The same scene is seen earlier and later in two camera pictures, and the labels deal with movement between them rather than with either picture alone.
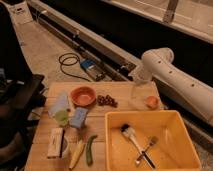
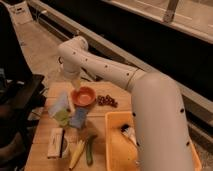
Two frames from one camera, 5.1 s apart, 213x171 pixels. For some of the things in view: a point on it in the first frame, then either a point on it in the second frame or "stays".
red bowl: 83,96 stays
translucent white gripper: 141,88 to 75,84
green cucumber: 89,150 stays
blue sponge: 78,118 stays
